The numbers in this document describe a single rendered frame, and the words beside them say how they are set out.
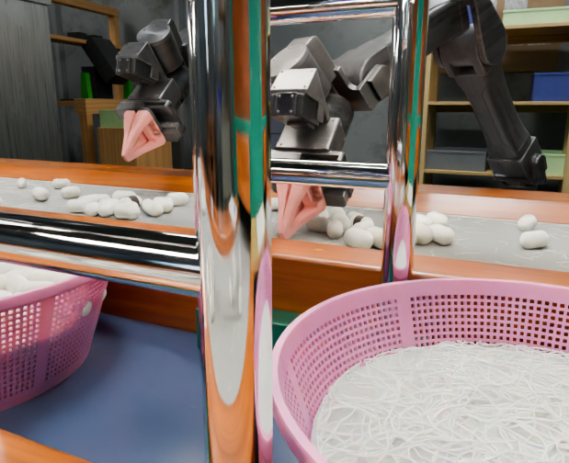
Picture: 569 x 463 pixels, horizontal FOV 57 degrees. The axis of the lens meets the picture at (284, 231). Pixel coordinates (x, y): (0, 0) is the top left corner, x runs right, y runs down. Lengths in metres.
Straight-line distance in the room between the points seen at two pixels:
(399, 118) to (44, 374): 0.32
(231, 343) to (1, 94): 4.89
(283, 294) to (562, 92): 4.76
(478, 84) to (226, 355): 0.79
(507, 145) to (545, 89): 4.13
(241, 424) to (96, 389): 0.28
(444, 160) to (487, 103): 4.28
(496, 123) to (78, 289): 0.74
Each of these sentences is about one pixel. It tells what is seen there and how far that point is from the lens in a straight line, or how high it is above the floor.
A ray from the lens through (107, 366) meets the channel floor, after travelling 0.48.
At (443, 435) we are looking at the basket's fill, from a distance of 0.28.
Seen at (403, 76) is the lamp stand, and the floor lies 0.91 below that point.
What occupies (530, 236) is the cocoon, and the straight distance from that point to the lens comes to 0.61.
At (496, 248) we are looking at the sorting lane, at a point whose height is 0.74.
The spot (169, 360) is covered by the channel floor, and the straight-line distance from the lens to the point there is 0.48.
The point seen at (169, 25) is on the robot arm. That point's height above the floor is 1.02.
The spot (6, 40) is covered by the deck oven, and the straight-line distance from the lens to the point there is 5.13.
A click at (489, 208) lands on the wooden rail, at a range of 0.77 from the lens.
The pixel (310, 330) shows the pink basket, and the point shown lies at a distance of 0.32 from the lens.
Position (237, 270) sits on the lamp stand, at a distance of 0.16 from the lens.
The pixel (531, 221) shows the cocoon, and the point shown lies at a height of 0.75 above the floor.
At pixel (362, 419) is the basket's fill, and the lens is 0.29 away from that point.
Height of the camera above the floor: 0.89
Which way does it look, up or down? 14 degrees down
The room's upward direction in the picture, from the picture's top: straight up
